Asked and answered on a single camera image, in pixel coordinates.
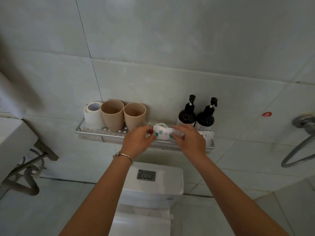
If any person's left hand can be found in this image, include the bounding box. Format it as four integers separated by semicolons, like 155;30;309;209
120;125;157;159

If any metal sink bracket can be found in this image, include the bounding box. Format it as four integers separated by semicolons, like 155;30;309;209
7;139;59;178

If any grey sink drain pipe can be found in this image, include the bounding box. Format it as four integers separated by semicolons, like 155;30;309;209
0;167;40;196

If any person's right hand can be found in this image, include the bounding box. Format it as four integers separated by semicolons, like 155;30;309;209
170;124;207;160

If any white sachet packet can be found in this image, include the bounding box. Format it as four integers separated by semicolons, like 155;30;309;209
198;131;215;147

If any white toothpaste tube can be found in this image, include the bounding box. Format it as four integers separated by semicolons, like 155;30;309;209
152;123;185;141

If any person's left forearm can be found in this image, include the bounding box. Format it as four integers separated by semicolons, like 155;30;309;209
59;153;133;236

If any person's right forearm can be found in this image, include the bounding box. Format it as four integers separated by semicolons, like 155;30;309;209
189;155;289;236

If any white toilet lid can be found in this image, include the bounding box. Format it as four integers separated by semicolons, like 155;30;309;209
108;204;174;236

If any dark pump bottle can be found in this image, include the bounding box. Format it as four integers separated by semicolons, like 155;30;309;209
194;97;218;132
176;95;197;127

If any white toilet cistern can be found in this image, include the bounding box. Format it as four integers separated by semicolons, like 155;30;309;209
118;161;184;210

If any chrome shower valve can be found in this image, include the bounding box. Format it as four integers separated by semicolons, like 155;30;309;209
292;114;315;136

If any white wall sink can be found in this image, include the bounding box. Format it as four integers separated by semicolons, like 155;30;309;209
0;117;39;185

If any perforated metal wall shelf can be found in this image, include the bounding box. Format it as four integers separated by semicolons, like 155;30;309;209
75;117;215;153

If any chrome flush button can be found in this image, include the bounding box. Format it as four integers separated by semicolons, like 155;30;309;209
137;169;157;182

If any beige plastic cup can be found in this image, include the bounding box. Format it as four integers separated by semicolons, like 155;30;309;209
101;100;124;132
123;102;147;132

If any silver bangle bracelet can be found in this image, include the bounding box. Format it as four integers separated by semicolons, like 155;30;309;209
113;151;133;165

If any white toilet paper roll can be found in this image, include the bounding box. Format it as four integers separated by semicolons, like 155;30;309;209
83;102;106;130

